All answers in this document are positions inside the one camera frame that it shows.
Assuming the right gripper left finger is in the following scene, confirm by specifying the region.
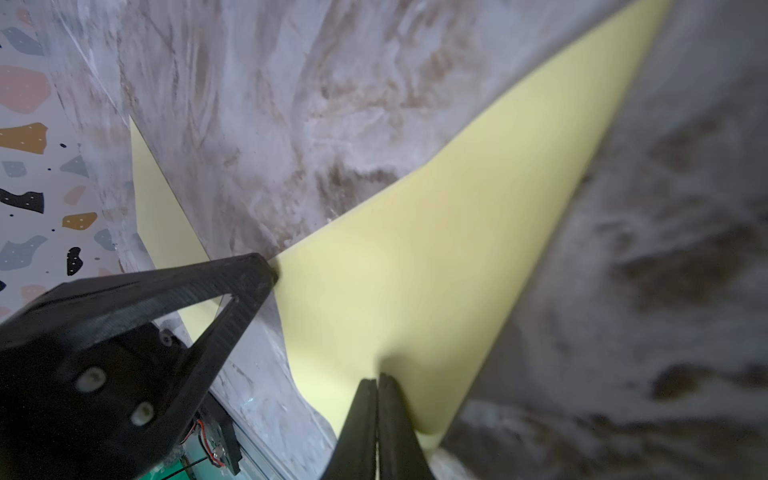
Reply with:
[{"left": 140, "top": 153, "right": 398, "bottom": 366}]
[{"left": 1, "top": 253, "right": 278, "bottom": 479}]

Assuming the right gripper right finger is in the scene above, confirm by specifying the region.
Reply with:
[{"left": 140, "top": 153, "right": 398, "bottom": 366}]
[{"left": 322, "top": 373, "right": 434, "bottom": 480}]

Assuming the yellow square paper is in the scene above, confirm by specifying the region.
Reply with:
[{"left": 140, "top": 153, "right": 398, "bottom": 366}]
[
  {"left": 128, "top": 116, "right": 223, "bottom": 343},
  {"left": 275, "top": 1, "right": 669, "bottom": 449}
]

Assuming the small green circuit board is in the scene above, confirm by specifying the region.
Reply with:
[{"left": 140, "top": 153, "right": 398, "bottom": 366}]
[{"left": 142, "top": 417, "right": 242, "bottom": 480}]

